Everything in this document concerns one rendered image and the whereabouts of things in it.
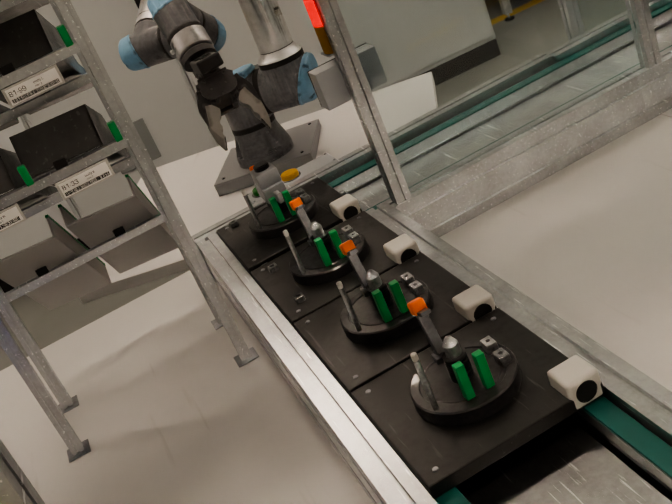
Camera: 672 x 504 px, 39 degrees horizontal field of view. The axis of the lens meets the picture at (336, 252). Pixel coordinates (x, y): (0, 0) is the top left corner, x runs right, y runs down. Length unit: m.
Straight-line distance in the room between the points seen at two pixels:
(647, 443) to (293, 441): 0.56
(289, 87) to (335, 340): 1.04
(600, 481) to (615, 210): 0.70
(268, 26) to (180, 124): 2.62
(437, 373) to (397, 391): 0.07
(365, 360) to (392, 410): 0.13
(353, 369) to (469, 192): 0.58
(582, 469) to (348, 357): 0.39
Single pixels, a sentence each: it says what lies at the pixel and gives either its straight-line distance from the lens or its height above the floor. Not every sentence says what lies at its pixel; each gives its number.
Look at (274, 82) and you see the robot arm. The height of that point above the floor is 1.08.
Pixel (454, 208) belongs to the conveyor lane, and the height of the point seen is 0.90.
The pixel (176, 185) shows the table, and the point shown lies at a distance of 2.64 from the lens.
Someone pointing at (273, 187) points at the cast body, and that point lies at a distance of 1.78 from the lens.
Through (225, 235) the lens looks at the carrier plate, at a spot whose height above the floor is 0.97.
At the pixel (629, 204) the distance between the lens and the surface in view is 1.71.
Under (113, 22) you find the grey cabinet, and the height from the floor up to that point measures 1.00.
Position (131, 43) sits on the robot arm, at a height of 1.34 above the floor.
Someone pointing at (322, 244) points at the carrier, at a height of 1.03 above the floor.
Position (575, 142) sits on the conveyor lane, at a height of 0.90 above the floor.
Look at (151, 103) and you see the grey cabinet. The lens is 4.84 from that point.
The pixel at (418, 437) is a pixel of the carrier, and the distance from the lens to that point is 1.16.
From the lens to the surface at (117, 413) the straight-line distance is 1.74.
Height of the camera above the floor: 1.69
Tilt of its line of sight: 26 degrees down
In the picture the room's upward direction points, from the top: 24 degrees counter-clockwise
